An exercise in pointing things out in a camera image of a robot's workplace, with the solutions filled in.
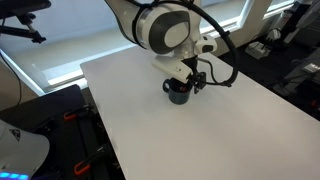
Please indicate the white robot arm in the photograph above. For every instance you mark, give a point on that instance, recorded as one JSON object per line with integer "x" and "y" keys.
{"x": 170, "y": 29}

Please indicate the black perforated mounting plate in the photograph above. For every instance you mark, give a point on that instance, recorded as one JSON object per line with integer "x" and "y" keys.
{"x": 70, "y": 143}

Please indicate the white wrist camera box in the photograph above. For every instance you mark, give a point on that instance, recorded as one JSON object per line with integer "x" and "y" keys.
{"x": 173, "y": 67}

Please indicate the white power adapter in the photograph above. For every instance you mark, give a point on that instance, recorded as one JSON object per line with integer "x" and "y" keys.
{"x": 257, "y": 50}

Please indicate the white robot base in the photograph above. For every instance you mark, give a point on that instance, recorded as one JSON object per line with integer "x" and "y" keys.
{"x": 21, "y": 153}

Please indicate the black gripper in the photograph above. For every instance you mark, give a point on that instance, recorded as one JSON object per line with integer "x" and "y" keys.
{"x": 197, "y": 78}

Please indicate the orange black clamp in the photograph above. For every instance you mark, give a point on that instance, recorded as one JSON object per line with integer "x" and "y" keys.
{"x": 78, "y": 113}
{"x": 86, "y": 164}

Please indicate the dark teal mug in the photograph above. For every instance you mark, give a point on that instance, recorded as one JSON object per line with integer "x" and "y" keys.
{"x": 171, "y": 87}

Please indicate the orange black clamp near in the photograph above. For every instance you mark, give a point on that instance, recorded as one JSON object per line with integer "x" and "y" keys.
{"x": 86, "y": 164}

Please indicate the red marker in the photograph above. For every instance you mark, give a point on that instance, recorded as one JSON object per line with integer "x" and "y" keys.
{"x": 183, "y": 89}

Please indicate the black camera tripod arm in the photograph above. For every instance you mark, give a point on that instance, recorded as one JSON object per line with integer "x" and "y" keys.
{"x": 23, "y": 11}

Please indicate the orange black clamp far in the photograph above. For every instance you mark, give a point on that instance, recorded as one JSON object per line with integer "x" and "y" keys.
{"x": 78, "y": 113}

